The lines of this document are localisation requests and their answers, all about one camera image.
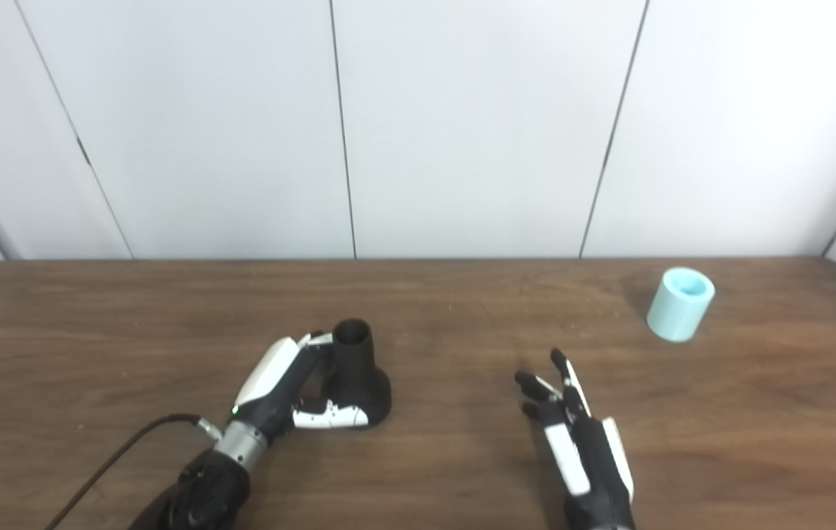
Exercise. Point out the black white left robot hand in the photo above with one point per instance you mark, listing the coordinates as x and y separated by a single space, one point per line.
271 375

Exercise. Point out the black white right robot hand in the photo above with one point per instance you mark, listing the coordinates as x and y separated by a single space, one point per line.
591 464

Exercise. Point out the black funnel-shaped nozzle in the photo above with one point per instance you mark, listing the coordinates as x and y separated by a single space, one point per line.
359 383

